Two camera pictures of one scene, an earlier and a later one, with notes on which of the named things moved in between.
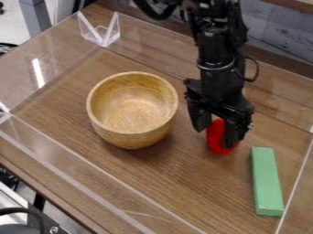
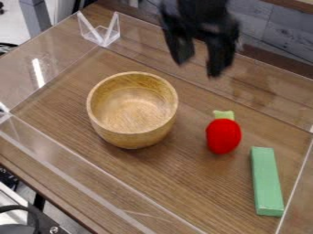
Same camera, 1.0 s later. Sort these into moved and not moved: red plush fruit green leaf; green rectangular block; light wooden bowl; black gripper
Moved: black gripper
Not moved: green rectangular block; red plush fruit green leaf; light wooden bowl
